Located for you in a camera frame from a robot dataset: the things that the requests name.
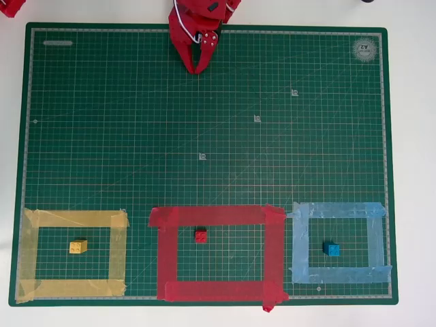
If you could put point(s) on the red robot arm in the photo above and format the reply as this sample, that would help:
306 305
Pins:
201 7

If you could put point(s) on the yellow tape rectangle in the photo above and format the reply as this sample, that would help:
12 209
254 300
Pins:
78 218

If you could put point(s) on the red tape rectangle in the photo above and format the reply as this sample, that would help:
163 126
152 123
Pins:
218 216

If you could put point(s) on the red toy brick cube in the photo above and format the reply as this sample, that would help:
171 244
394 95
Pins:
201 235

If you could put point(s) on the yellow toy brick cube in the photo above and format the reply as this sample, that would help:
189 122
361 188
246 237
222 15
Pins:
77 247

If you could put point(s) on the blue toy brick cube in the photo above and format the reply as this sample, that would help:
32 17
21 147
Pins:
331 248

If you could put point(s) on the blue tape rectangle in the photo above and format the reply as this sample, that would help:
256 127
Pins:
340 210

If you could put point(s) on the red leader arm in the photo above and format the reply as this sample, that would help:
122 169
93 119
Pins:
12 7

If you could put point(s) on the green cutting mat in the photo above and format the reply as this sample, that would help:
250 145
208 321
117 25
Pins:
136 143

